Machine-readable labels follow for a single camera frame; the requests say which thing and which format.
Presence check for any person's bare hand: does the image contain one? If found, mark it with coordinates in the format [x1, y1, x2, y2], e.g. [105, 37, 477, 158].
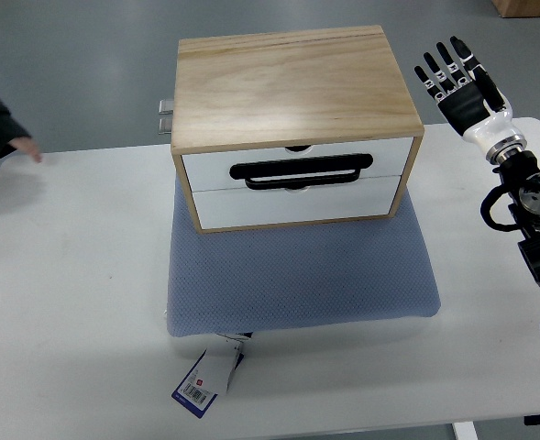
[8, 137, 42, 163]

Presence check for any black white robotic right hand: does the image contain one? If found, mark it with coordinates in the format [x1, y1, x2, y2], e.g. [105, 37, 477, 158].
[414, 36, 527, 165]

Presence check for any white drawer black handle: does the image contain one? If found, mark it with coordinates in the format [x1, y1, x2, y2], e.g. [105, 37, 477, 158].
[182, 137, 413, 192]

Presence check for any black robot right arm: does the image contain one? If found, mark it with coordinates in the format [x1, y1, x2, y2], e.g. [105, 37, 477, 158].
[480, 144, 540, 287]

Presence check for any wooden drawer cabinet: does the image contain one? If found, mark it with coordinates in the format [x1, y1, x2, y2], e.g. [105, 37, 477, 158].
[171, 26, 424, 233]

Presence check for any cardboard box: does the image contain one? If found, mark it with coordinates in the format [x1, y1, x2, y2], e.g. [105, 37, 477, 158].
[491, 0, 540, 18]

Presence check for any lower grey metal clamp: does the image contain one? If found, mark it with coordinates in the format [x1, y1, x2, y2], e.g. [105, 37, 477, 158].
[159, 117, 172, 135]

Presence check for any grey metal clamp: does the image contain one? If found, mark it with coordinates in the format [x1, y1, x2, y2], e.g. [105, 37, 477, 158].
[159, 117, 172, 135]
[159, 98, 174, 115]

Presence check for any upper grey metal clamp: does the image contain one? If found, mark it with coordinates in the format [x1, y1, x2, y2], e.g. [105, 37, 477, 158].
[159, 98, 174, 115]

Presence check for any blue mesh cushion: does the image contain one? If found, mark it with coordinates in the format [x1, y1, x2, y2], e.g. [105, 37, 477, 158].
[167, 193, 441, 337]

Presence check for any white blue product tag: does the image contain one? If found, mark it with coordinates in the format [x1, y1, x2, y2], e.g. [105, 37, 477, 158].
[171, 333, 252, 419]

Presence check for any white table leg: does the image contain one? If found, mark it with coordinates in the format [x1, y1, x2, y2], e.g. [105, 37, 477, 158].
[452, 422, 479, 440]

